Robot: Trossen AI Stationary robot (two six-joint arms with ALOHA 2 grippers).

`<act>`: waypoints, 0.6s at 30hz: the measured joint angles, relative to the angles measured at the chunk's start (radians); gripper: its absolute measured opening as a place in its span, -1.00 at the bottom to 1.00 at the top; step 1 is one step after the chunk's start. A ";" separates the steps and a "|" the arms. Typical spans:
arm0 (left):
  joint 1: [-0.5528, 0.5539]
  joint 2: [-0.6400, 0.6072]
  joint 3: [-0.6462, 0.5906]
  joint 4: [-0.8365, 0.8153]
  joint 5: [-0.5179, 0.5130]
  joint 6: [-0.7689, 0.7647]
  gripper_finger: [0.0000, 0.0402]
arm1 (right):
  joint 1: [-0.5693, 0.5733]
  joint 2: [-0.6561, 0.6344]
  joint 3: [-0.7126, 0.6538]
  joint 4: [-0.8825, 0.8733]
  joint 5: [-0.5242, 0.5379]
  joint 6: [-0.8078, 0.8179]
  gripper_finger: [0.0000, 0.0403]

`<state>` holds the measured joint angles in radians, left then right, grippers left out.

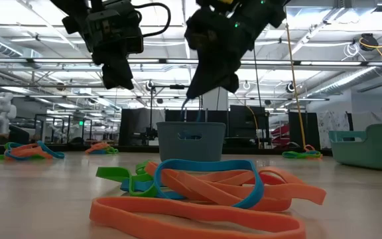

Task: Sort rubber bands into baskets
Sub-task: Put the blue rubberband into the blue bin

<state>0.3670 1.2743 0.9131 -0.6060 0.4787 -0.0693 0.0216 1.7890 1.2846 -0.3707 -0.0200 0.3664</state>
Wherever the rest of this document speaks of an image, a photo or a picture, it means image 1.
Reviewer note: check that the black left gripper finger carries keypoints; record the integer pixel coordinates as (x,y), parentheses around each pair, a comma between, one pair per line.
(118,78)
(111,59)

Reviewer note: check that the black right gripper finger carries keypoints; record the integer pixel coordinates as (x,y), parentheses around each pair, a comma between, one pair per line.
(207,83)
(232,83)

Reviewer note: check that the blue rubber band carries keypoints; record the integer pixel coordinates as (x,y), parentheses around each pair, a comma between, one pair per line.
(183,105)
(138,186)
(204,165)
(310,153)
(56,154)
(99,152)

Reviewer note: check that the blue plastic basket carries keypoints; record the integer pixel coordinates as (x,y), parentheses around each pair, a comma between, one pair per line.
(191,149)

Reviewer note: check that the white pillar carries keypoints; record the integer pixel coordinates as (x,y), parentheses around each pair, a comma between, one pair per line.
(211,103)

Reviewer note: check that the yellow tape tag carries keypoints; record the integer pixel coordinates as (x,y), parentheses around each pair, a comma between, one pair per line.
(225,1)

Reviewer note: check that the black mesh computer case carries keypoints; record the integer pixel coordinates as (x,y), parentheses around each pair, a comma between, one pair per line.
(244,126)

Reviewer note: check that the black partition panel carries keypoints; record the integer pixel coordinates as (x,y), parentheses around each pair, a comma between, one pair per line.
(302,129)
(138,126)

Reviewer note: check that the red rack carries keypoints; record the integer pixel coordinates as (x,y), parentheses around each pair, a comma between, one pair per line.
(280,132)

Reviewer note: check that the white patterned cover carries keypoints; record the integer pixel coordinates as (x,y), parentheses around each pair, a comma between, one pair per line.
(333,126)

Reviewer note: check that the green plastic basket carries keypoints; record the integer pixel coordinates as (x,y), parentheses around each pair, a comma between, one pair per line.
(376,149)

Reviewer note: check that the black camera stand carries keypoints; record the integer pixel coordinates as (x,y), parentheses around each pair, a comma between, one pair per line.
(151,109)

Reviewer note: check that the silver ceiling duct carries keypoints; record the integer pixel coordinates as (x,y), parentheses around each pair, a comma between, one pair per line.
(353,78)

